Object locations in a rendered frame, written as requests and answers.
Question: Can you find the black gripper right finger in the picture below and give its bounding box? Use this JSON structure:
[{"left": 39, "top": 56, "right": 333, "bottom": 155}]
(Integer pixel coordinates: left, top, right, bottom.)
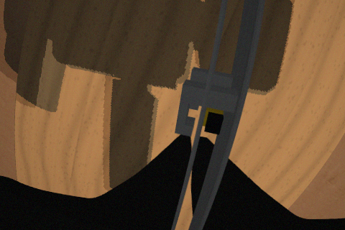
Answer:
[{"left": 190, "top": 137, "right": 345, "bottom": 230}]

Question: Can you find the wooden board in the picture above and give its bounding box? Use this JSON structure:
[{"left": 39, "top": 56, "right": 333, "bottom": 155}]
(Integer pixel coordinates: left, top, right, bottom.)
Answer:
[{"left": 14, "top": 0, "right": 345, "bottom": 209}]

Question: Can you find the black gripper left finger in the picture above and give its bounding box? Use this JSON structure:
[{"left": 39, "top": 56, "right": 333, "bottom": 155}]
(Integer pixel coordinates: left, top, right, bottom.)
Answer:
[{"left": 0, "top": 134, "right": 192, "bottom": 230}]

